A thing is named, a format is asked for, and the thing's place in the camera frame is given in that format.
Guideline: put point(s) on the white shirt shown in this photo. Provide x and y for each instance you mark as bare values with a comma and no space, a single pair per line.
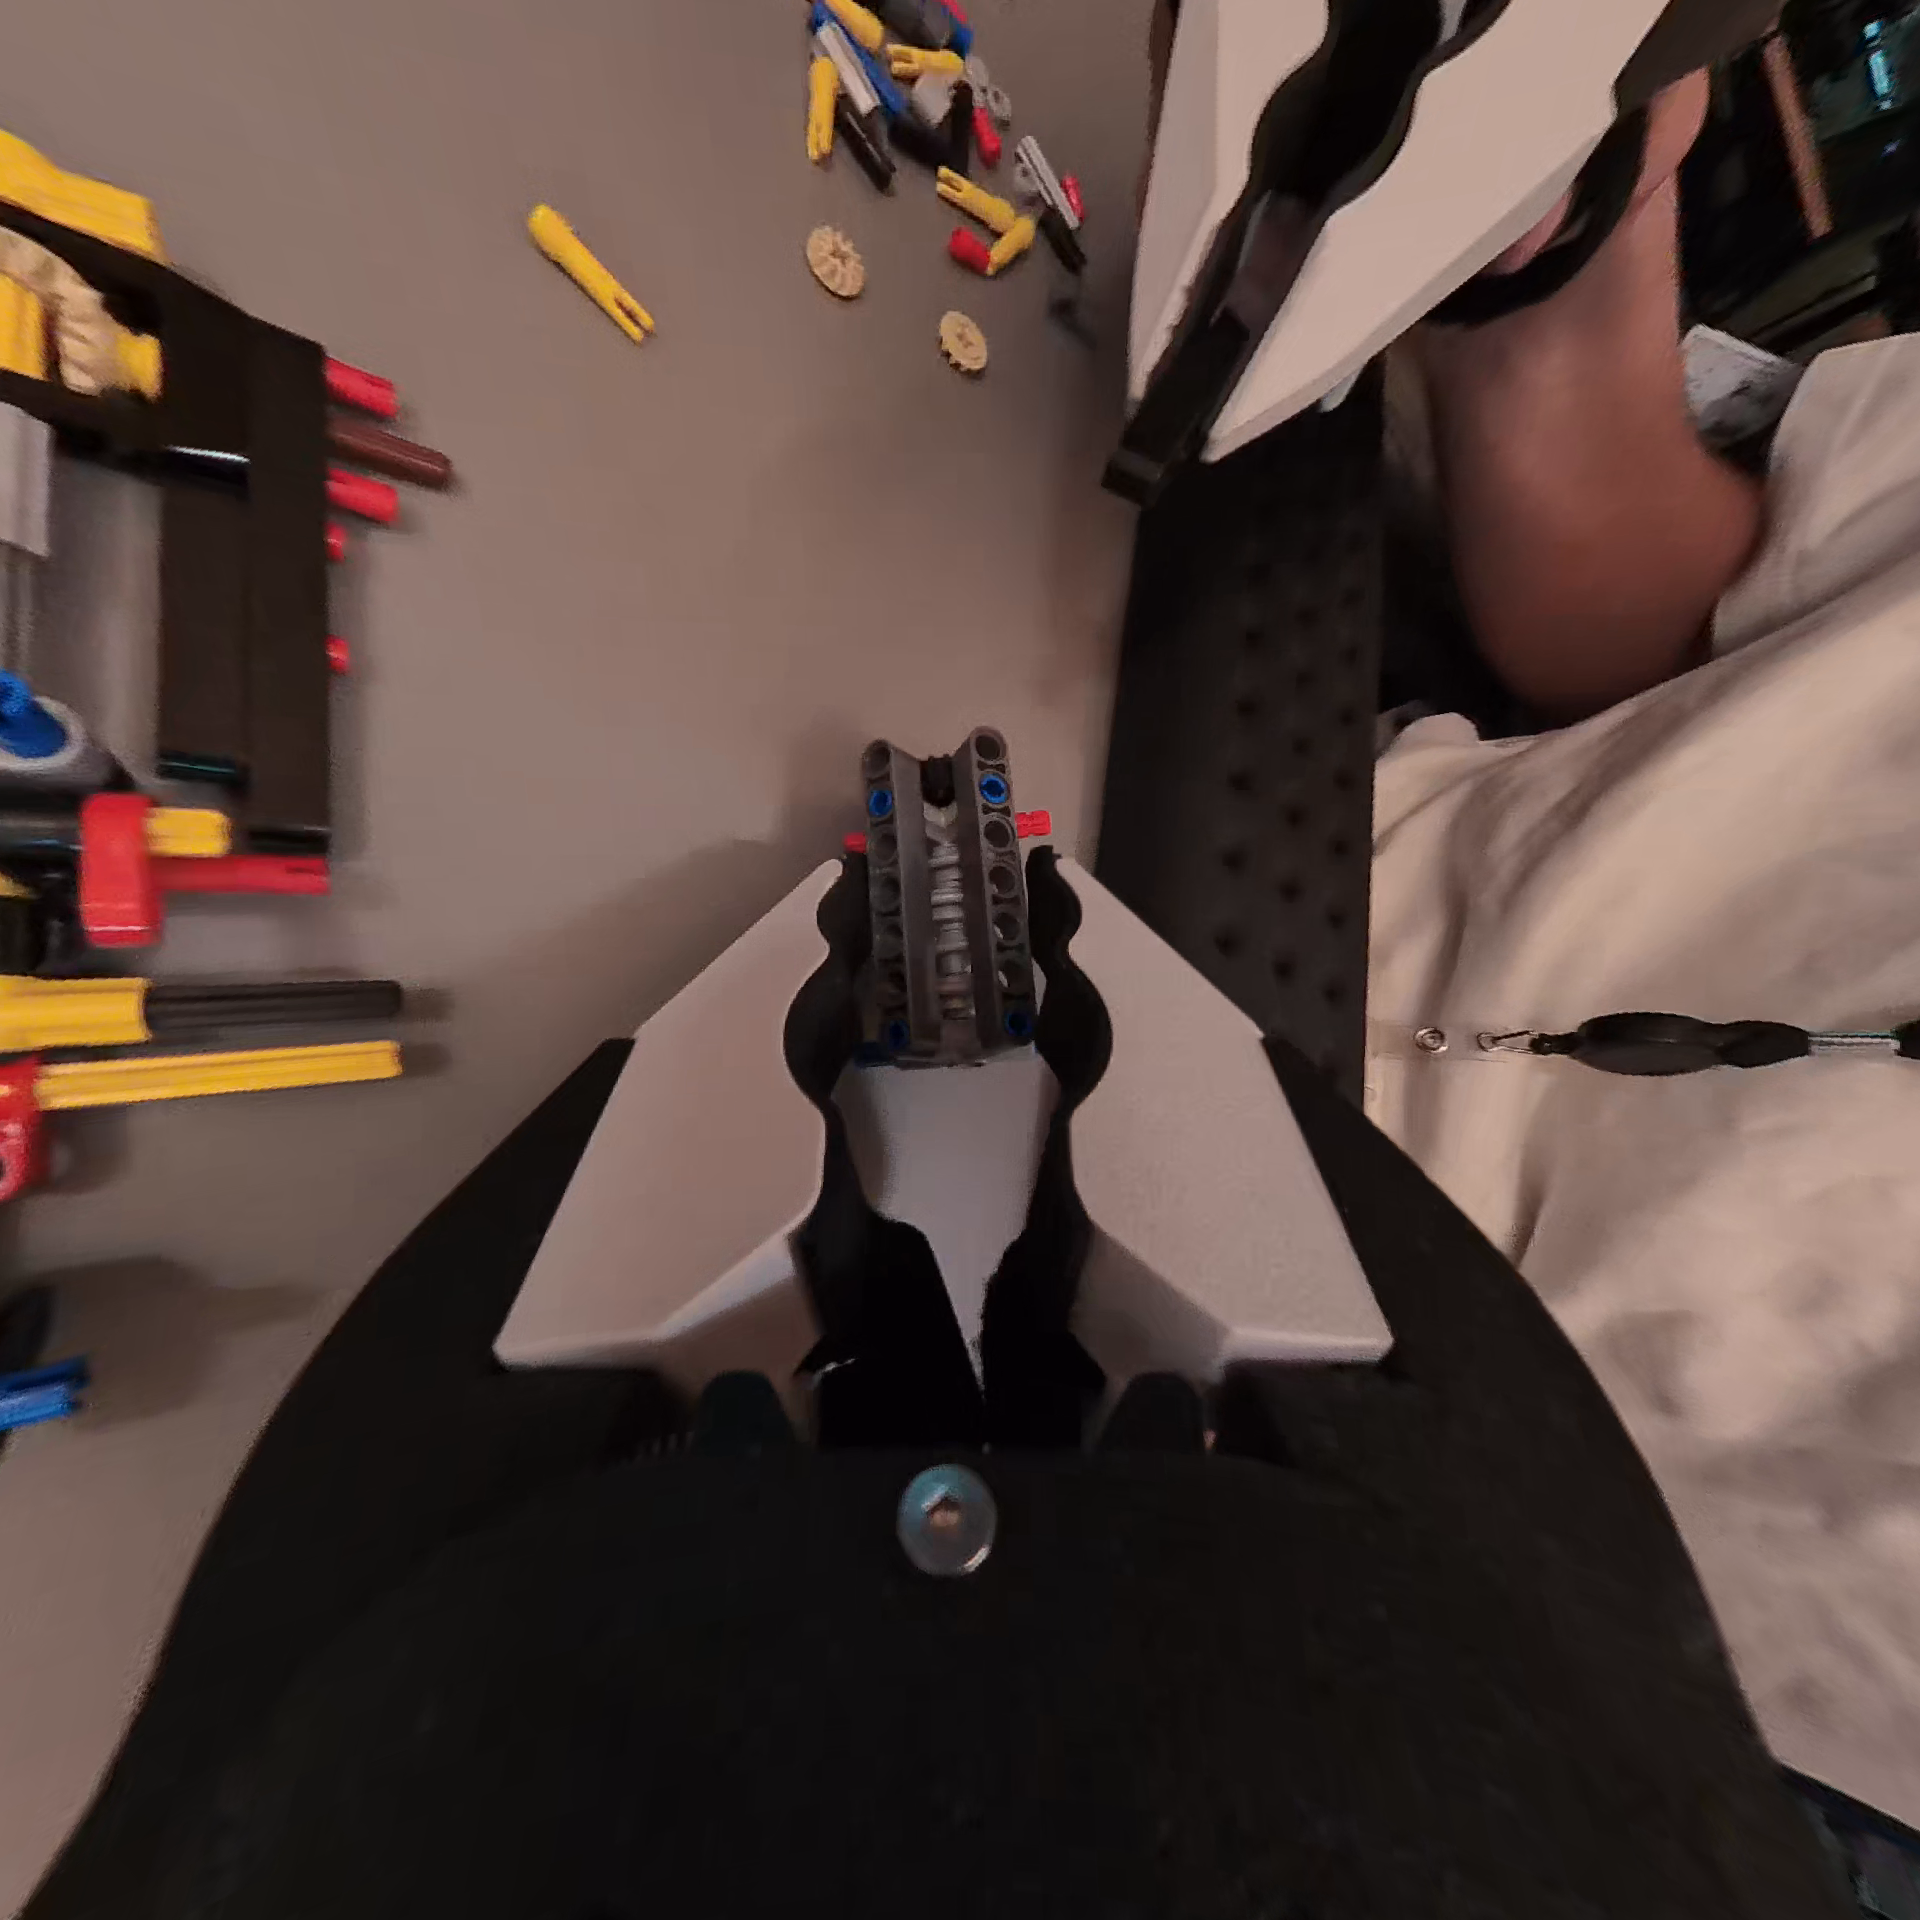
1651,1352

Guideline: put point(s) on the yellow lego pin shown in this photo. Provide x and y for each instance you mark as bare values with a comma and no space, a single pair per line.
585,271

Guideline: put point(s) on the small lego beam assembly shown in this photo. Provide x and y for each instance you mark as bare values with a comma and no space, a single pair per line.
954,901

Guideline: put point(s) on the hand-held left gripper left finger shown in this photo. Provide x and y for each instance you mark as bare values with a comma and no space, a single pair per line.
676,1187

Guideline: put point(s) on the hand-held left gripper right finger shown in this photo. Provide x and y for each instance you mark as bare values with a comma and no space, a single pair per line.
1230,1187

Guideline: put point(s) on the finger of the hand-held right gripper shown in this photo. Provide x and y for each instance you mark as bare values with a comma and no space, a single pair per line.
1470,166
1200,150

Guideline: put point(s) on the tan lego gear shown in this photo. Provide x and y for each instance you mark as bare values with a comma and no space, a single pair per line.
837,264

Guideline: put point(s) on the pile of lego pins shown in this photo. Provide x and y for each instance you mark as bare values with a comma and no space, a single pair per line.
930,107

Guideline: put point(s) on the black badge reel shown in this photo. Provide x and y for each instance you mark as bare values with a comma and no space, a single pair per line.
1681,1046

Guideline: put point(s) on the person's right forearm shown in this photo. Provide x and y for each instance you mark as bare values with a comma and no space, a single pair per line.
1591,496

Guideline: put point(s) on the lego chassis assembly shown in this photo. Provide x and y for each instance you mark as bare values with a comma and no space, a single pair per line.
241,601

